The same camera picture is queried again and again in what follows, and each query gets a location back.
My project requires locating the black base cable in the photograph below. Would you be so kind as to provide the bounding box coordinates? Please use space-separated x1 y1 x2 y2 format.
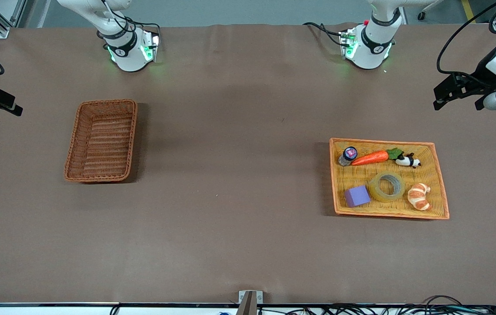
303 21 345 47
99 0 161 41

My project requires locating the black left base cable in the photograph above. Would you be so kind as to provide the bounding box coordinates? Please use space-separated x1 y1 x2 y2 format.
303 21 345 47

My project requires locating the yellowish clear tape roll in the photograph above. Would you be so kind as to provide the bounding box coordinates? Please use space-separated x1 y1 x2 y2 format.
369 171 405 203

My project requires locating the black white panda figure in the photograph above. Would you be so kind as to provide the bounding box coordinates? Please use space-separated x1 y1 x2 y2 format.
395 153 422 169

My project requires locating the toy croissant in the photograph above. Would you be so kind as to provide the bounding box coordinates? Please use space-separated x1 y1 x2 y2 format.
407 183 431 211

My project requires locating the purple foam cube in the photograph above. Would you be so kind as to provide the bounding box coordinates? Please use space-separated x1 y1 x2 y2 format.
344 185 371 208

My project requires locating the black cable bundle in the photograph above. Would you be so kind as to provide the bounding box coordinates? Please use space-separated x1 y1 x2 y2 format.
257 295 496 315

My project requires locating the orange toy carrot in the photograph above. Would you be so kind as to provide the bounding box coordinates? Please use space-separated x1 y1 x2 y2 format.
352 148 404 166

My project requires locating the small bottle purple cap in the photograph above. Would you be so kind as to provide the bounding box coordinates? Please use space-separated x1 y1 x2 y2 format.
338 147 358 167

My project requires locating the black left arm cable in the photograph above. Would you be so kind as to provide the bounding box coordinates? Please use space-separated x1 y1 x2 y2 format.
436 0 496 84

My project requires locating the orange wicker basket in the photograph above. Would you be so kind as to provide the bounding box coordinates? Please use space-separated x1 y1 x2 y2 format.
329 138 450 220

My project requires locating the white chair leg with caster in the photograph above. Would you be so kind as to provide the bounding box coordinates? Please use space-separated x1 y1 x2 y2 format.
417 0 444 21

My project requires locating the metal table edge bracket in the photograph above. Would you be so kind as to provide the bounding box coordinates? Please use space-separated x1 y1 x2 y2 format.
236 290 264 315

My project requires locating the black right base cable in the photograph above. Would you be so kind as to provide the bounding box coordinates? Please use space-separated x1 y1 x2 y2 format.
99 0 161 41

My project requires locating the brown wicker basket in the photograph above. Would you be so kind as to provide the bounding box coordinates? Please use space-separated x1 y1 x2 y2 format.
63 99 138 183

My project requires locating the brown table cover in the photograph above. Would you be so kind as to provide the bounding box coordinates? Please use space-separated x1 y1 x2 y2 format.
0 22 496 305

